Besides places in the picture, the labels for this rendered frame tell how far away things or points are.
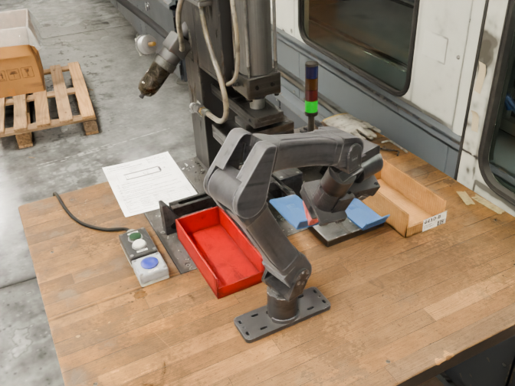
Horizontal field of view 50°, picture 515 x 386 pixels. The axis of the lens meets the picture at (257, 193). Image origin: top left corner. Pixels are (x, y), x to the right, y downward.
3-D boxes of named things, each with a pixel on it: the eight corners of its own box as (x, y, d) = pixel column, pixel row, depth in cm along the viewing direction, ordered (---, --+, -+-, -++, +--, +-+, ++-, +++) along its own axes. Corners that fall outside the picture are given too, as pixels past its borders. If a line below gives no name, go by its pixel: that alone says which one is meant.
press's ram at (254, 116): (231, 165, 134) (222, 44, 117) (192, 124, 153) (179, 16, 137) (296, 146, 140) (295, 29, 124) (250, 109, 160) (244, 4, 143)
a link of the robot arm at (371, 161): (355, 162, 119) (356, 112, 112) (386, 178, 113) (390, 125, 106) (316, 184, 113) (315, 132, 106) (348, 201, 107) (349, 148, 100)
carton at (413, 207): (405, 241, 136) (408, 215, 131) (346, 193, 154) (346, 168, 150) (444, 225, 140) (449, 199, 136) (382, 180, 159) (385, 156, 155)
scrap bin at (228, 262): (218, 299, 120) (215, 279, 117) (178, 238, 139) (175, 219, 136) (266, 280, 125) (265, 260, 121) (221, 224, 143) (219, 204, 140)
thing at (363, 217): (366, 233, 134) (367, 224, 133) (329, 203, 146) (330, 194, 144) (389, 224, 137) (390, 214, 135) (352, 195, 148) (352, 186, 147)
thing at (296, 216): (299, 233, 122) (300, 221, 121) (269, 201, 134) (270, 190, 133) (326, 226, 125) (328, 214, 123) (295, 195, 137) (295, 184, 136)
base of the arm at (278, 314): (229, 293, 110) (244, 315, 105) (315, 260, 117) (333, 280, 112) (232, 322, 115) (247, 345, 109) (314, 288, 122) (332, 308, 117)
